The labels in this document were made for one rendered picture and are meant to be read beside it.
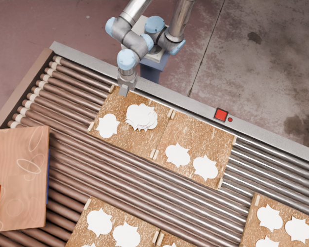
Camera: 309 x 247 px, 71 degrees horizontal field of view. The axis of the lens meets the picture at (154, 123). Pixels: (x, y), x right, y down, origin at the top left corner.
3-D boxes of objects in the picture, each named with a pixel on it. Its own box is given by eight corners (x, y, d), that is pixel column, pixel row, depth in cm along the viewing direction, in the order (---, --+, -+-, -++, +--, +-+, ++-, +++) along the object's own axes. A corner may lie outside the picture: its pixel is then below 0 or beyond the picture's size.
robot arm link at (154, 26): (151, 24, 142) (153, 9, 129) (167, 36, 141) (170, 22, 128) (140, 37, 139) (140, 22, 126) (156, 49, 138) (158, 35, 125)
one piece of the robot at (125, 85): (110, 82, 100) (114, 95, 115) (129, 89, 100) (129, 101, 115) (120, 61, 103) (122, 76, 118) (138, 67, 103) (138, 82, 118)
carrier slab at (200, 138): (173, 110, 136) (173, 109, 134) (235, 136, 133) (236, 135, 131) (151, 161, 126) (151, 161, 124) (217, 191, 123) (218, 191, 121)
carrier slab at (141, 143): (114, 85, 139) (114, 84, 137) (173, 110, 136) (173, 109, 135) (88, 133, 129) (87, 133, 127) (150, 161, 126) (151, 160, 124)
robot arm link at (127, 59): (140, 54, 90) (127, 68, 88) (140, 67, 100) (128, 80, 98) (125, 43, 90) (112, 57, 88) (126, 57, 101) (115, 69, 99)
